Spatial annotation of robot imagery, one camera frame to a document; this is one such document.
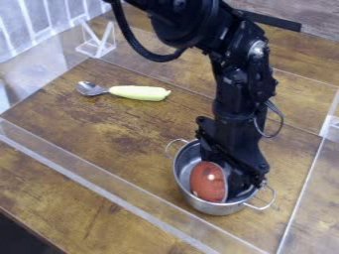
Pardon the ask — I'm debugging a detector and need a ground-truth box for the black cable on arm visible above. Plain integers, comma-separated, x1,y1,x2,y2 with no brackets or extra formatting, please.
103,0,191,64

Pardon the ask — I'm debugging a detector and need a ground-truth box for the black wall strip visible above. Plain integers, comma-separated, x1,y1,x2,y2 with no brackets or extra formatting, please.
242,10,302,32

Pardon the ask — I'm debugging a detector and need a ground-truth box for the red and white plush mushroom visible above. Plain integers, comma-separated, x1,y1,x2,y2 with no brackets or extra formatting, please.
190,161,228,202

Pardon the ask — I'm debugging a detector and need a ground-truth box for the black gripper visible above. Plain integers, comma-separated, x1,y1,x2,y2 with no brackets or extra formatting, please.
196,112,268,199

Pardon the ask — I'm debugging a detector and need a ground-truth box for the clear acrylic triangle stand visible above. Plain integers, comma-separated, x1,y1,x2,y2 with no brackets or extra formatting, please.
76,22,116,59

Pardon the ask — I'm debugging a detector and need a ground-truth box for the spoon with yellow handle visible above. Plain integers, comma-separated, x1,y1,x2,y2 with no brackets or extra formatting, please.
76,81,171,101

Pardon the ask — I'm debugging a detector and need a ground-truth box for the silver pot with handles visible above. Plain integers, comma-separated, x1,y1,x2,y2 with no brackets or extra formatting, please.
166,139,275,216

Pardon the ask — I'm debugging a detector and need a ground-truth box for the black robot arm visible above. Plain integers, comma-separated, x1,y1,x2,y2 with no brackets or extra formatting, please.
124,0,276,197

